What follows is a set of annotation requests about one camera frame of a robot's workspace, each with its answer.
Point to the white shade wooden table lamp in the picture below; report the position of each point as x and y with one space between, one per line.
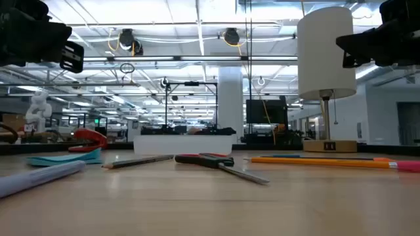
325 59

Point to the red black scissors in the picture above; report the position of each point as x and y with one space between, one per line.
203 160

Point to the red stapler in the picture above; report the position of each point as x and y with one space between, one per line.
92 136

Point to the orange pencil pink eraser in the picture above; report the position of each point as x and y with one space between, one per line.
311 162

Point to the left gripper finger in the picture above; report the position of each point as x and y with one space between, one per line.
57 34

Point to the brown cardboard box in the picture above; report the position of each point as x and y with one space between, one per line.
13 122

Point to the blue sticky note pad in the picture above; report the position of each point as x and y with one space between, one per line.
65 160

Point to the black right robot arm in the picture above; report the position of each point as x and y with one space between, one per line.
402 8

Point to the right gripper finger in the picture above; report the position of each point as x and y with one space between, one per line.
361 39

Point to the clear plastic pencil box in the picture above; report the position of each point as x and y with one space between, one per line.
183 144

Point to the gray pencil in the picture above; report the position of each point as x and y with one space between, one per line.
138 161

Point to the black monitor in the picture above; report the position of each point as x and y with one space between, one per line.
265 111

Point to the white marker pen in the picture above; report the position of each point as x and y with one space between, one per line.
39 177

